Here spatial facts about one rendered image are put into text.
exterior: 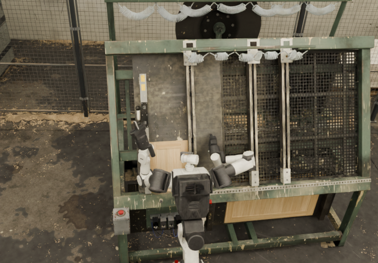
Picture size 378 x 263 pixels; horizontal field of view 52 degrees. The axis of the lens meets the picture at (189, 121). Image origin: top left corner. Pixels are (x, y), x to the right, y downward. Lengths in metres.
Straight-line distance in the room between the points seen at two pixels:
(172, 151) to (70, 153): 2.19
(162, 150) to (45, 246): 1.62
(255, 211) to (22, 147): 3.04
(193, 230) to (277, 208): 1.38
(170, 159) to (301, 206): 1.49
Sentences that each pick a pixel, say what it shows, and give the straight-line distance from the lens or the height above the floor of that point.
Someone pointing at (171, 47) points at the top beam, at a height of 1.92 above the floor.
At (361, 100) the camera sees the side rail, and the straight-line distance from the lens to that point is 3.60.
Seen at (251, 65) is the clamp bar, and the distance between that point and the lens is 3.16.
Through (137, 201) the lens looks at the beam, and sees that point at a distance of 3.14.
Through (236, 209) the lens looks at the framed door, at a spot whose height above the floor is 0.42.
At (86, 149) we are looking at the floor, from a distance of 5.07.
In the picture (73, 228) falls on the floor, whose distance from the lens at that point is 4.17.
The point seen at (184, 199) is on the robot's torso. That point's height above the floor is 1.30.
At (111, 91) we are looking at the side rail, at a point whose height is 1.61.
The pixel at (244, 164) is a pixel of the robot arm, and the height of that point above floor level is 1.35.
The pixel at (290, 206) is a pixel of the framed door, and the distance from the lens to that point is 3.91.
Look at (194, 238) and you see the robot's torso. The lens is 2.64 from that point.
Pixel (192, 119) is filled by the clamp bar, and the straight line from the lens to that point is 3.05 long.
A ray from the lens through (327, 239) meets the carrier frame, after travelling 4.11.
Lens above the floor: 3.14
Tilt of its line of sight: 35 degrees down
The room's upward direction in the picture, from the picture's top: 3 degrees clockwise
